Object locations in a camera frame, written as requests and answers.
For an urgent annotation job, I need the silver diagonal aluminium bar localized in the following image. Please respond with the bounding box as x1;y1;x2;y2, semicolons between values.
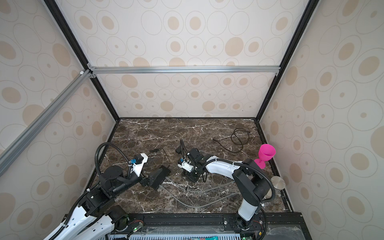
1;70;91;175

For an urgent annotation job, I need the black vertical frame post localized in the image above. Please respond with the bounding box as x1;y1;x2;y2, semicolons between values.
44;0;120;122
255;0;320;123

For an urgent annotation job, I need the black vertical frame post left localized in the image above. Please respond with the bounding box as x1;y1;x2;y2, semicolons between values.
44;0;120;122

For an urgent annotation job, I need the pink plastic goblet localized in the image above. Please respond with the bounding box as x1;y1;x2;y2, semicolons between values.
254;144;276;169

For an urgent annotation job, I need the black vertical frame post right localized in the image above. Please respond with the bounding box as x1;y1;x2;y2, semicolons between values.
255;0;320;123

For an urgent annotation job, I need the black power adapter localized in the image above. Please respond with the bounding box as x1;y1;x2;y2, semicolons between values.
175;146;183;155

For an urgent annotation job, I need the silver horizontal aluminium bar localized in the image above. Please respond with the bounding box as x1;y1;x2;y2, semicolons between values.
91;66;280;74

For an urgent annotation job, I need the black coiled cable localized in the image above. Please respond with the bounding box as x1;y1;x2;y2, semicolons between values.
211;128;251;154

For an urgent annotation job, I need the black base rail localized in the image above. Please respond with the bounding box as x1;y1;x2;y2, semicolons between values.
125;212;308;232

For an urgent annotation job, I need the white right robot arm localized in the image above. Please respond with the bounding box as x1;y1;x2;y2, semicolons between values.
176;139;276;231

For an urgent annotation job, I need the black bundled adapter cable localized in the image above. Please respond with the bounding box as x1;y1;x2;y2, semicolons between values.
148;146;172;166

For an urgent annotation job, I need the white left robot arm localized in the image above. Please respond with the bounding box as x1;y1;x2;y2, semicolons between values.
46;142;171;240

